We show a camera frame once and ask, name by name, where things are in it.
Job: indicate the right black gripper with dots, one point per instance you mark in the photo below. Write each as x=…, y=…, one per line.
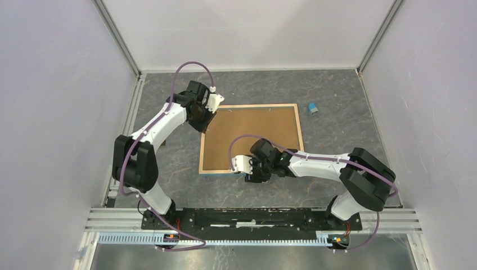
x=255, y=178

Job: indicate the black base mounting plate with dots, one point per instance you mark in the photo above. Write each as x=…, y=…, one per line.
x=259, y=223

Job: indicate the light blue cable comb strip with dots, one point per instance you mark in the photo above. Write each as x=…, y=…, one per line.
x=162, y=240

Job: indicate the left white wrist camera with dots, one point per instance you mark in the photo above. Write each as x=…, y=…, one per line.
x=214, y=100

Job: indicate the blue picture frame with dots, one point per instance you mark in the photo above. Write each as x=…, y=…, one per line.
x=279, y=123

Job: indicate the small blue eraser block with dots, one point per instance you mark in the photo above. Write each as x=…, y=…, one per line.
x=312, y=109

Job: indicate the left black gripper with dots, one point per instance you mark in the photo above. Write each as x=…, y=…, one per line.
x=203, y=126

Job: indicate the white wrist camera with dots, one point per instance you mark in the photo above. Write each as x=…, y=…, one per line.
x=242, y=164
x=214, y=100

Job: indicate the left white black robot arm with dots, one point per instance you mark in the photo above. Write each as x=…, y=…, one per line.
x=134, y=163

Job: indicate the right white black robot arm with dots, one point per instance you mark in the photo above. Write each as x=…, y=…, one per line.
x=368, y=181

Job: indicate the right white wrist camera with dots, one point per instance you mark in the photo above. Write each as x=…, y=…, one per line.
x=242, y=164

